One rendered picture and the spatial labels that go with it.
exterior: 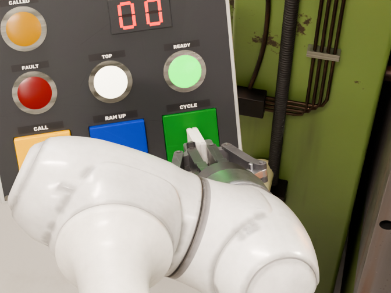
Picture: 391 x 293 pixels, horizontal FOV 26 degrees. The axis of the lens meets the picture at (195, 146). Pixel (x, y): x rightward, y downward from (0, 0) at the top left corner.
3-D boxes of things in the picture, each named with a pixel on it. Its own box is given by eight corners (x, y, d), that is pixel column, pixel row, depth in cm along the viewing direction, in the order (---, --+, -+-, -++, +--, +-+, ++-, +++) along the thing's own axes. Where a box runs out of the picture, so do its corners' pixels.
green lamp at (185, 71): (199, 93, 114) (199, 70, 110) (165, 88, 114) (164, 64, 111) (204, 77, 116) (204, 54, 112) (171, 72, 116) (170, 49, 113)
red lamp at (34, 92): (49, 115, 111) (45, 92, 108) (16, 109, 112) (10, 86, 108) (57, 99, 113) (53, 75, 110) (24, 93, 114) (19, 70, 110)
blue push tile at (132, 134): (151, 171, 116) (144, 120, 114) (96, 180, 115) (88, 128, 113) (149, 166, 118) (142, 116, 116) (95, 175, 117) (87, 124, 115)
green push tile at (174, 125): (221, 159, 118) (216, 108, 116) (168, 167, 117) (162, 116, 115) (218, 155, 120) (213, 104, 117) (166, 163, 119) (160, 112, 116)
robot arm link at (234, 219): (305, 194, 89) (192, 154, 85) (358, 259, 74) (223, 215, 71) (263, 282, 91) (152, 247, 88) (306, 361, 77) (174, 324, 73)
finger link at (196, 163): (216, 200, 100) (205, 202, 100) (197, 168, 111) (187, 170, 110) (213, 170, 99) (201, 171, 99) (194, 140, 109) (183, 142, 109)
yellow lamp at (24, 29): (39, 52, 108) (34, 27, 105) (4, 46, 109) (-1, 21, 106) (47, 36, 110) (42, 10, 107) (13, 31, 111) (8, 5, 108)
